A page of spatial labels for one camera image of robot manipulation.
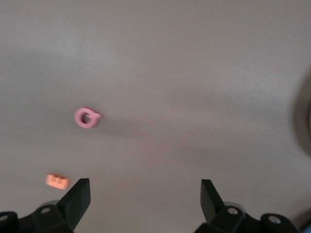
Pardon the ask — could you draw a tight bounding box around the orange letter E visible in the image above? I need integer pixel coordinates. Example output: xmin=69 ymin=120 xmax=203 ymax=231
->
xmin=45 ymin=172 xmax=69 ymax=190

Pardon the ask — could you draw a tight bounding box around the pink letter Q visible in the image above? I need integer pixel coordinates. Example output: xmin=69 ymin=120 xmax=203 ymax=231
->
xmin=74 ymin=107 xmax=102 ymax=129

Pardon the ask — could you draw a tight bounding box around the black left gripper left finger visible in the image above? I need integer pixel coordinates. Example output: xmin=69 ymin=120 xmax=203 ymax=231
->
xmin=0 ymin=178 xmax=91 ymax=233

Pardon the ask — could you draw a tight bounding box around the brown table cover sheet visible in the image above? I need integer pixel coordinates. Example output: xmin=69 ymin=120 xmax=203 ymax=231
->
xmin=0 ymin=0 xmax=311 ymax=233

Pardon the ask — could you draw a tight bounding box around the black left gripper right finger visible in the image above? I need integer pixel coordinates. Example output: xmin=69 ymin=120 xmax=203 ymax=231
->
xmin=194 ymin=179 xmax=301 ymax=233

